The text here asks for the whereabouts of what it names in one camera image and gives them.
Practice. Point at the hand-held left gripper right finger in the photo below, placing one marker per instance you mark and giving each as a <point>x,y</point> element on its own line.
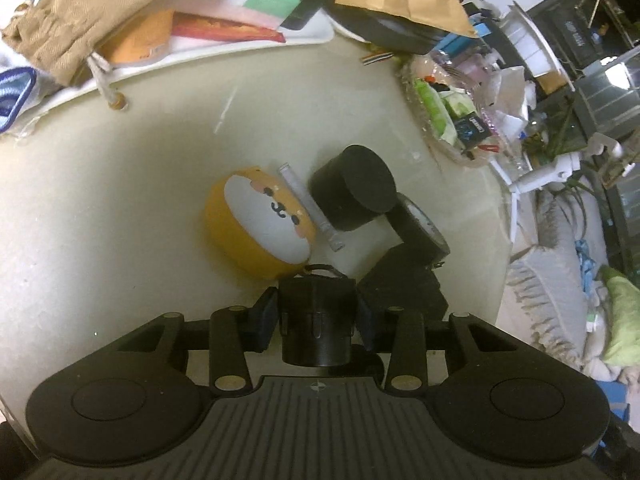
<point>364,321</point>

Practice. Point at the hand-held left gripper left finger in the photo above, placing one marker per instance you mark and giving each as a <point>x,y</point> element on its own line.
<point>265,317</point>

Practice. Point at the black power adapter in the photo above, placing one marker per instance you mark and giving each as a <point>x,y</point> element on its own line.
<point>315,320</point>

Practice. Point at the black rectangular box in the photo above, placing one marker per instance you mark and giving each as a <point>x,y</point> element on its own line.
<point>405,287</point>

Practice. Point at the yellow round dog toy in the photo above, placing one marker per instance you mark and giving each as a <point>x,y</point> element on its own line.
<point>260,220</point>

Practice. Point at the black tape roll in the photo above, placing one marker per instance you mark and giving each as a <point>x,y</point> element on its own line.
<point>417,237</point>

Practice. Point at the clear plastic case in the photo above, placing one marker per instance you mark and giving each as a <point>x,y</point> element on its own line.
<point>312,205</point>

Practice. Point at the black cylinder box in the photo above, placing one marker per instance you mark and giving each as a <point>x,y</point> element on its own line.
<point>355,185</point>

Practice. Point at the grey blanket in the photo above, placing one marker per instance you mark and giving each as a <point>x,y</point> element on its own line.
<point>550,270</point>

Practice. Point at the glass dish of snacks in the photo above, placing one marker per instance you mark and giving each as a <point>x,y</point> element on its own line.
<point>450,105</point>

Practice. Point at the white gimbal tripod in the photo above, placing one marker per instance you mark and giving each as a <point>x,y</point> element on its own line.
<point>550,170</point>

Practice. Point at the green cloth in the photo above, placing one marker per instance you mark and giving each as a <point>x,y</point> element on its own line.
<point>622,320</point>

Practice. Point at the green potted plant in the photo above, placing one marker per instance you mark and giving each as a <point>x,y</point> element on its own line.
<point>560,150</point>

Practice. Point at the white tray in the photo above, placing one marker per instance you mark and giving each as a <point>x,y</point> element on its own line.
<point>210,52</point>

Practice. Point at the red packet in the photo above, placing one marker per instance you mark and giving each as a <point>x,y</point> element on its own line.
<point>225,29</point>

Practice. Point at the black zip case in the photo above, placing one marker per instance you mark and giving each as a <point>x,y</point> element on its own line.
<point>395,30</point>

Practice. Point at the orange packet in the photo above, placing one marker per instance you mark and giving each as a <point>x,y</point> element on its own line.
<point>140,35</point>

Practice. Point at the white plastic bowl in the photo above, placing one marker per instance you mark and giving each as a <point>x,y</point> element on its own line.
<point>535,45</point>

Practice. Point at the black storage crate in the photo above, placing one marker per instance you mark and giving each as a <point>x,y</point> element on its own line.
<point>572,35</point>

